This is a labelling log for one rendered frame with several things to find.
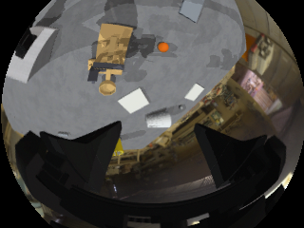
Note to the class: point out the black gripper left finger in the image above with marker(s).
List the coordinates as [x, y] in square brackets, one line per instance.
[89, 155]

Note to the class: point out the yellow cup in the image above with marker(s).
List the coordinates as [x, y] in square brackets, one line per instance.
[118, 148]

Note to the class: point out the white paper cup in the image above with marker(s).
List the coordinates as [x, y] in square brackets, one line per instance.
[162, 119]

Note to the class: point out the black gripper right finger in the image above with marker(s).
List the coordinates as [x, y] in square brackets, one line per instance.
[224, 154]

